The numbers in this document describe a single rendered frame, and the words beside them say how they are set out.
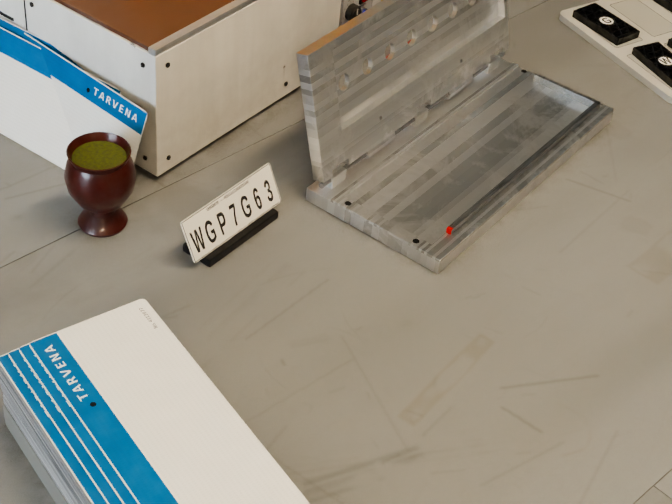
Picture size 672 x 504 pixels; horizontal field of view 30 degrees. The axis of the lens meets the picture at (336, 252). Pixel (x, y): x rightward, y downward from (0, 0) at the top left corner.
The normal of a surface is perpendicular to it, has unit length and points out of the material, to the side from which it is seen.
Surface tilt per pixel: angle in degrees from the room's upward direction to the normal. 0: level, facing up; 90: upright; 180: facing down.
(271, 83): 90
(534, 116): 0
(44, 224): 0
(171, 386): 0
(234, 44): 90
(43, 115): 63
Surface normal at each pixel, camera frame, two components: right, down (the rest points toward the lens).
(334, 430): 0.08, -0.75
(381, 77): 0.78, 0.26
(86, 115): -0.59, 0.15
